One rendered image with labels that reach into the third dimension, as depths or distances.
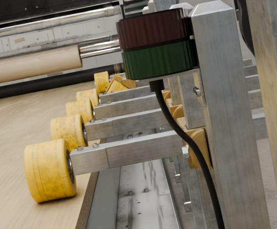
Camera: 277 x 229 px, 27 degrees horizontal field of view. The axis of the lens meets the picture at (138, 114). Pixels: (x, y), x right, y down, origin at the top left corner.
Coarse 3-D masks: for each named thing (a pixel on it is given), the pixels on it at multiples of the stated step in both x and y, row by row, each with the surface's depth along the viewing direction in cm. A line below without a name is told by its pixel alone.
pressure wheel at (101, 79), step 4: (100, 72) 226; (104, 72) 225; (96, 76) 223; (100, 76) 223; (104, 76) 223; (108, 76) 223; (96, 80) 223; (100, 80) 223; (104, 80) 223; (108, 80) 223; (96, 84) 223; (100, 84) 223; (104, 84) 223; (108, 84) 223; (96, 88) 223; (100, 88) 223; (104, 88) 224; (100, 92) 226
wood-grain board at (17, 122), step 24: (24, 96) 292; (48, 96) 261; (72, 96) 236; (0, 120) 196; (24, 120) 182; (48, 120) 169; (0, 144) 139; (24, 144) 132; (0, 168) 109; (0, 192) 89; (24, 192) 86; (0, 216) 75; (24, 216) 73; (48, 216) 71; (72, 216) 69
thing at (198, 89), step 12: (156, 12) 44; (132, 48) 45; (144, 48) 44; (180, 72) 46; (192, 72) 46; (156, 84) 47; (156, 96) 48; (204, 96) 46; (168, 120) 48; (180, 132) 48; (192, 144) 48; (204, 168) 48; (216, 204) 48; (216, 216) 49
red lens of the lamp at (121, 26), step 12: (168, 12) 44; (180, 12) 45; (120, 24) 45; (132, 24) 44; (144, 24) 44; (156, 24) 44; (168, 24) 44; (180, 24) 45; (120, 36) 46; (132, 36) 45; (144, 36) 44; (156, 36) 44; (168, 36) 44; (180, 36) 45; (120, 48) 47
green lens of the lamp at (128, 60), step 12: (156, 48) 44; (168, 48) 44; (180, 48) 45; (192, 48) 46; (132, 60) 45; (144, 60) 44; (156, 60) 44; (168, 60) 44; (180, 60) 45; (192, 60) 46; (132, 72) 46; (144, 72) 45; (156, 72) 44; (168, 72) 44
